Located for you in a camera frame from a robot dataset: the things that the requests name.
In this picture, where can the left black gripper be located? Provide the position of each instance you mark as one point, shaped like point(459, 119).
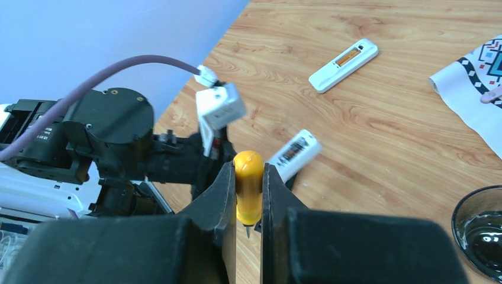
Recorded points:
point(181, 160)

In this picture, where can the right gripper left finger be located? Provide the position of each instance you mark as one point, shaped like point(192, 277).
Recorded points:
point(196, 245)

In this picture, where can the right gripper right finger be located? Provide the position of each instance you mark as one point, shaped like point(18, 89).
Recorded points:
point(302, 245)

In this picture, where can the yellow handled screwdriver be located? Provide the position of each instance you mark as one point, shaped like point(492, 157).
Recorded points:
point(249, 169)

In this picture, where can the white remote with QR code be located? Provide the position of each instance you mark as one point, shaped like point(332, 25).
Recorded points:
point(295, 154)

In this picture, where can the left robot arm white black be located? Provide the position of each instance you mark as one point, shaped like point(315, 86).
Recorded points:
point(114, 131)

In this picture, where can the white remote orange battery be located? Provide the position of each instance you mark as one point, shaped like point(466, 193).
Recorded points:
point(343, 65)

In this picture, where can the brown glass cup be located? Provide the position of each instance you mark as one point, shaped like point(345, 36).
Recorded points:
point(476, 229)

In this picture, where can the patterned white placemat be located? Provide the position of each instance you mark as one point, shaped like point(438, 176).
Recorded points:
point(461, 84)

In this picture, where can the pink handled fork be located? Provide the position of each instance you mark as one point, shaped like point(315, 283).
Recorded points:
point(490, 96)

